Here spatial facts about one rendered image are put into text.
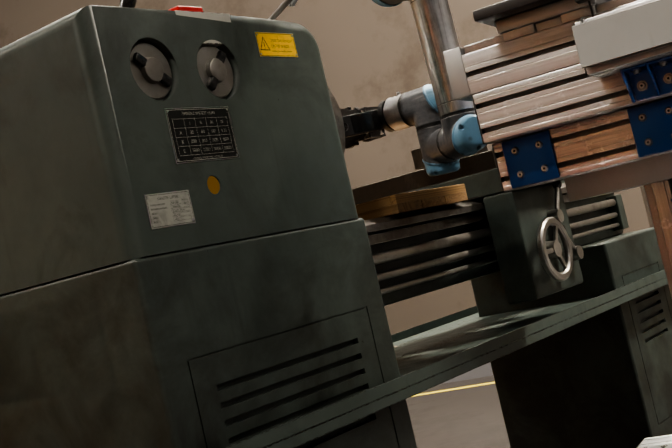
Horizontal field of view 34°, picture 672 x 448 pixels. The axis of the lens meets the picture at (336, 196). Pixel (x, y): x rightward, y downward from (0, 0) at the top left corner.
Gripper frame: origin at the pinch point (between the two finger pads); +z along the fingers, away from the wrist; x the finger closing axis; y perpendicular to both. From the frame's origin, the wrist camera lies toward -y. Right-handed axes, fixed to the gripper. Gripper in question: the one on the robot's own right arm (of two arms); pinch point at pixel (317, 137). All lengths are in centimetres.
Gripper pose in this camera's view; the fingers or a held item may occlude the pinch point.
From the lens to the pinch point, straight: 253.2
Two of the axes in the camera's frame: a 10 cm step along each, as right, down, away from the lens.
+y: 6.0, -0.9, 7.9
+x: -2.2, -9.7, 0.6
